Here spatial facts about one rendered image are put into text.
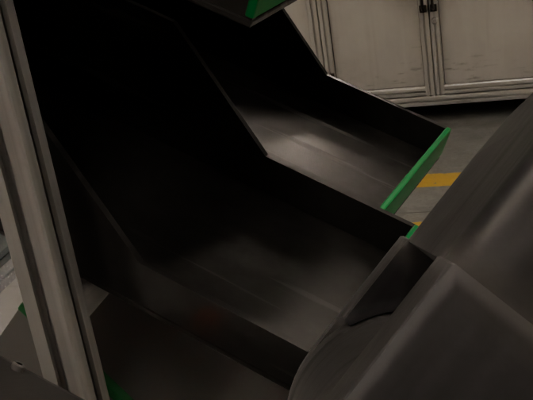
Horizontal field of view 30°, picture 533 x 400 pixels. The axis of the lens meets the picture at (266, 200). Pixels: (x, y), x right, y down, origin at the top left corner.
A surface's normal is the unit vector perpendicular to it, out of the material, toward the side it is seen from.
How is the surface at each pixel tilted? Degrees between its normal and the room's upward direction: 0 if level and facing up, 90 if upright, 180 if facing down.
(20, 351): 90
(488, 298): 71
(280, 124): 25
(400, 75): 90
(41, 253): 90
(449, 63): 90
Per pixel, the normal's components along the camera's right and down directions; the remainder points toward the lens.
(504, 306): 0.00, 0.04
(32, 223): -0.27, 0.40
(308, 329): 0.25, -0.81
